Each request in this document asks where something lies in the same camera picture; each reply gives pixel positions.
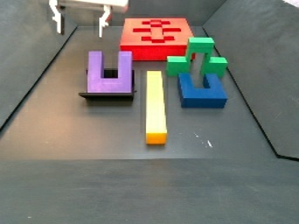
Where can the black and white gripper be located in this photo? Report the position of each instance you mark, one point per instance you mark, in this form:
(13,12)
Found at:
(116,5)

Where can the purple U-shaped block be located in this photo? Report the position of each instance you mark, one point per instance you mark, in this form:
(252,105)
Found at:
(96,61)

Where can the red board with slots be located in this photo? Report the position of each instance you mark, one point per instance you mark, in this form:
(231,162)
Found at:
(155,38)

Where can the black angle fixture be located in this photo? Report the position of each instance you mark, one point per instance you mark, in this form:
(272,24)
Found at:
(108,96)

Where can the green stepped arch block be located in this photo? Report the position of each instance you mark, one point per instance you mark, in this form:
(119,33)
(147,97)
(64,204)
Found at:
(212,65)

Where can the blue U-shaped block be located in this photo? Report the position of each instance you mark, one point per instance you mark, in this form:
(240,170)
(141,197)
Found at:
(209,97)

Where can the yellow long bar block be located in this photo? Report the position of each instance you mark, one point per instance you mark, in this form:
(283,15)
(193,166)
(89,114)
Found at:
(155,113)

